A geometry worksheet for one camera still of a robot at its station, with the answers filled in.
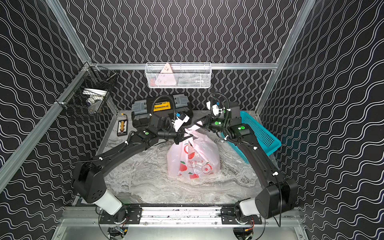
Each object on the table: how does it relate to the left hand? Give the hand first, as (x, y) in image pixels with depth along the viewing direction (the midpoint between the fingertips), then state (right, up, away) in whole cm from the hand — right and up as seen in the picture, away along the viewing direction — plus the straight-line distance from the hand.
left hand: (191, 131), depth 75 cm
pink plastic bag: (+3, -15, +8) cm, 17 cm away
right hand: (+2, +5, -4) cm, 7 cm away
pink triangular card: (-16, +33, +16) cm, 40 cm away
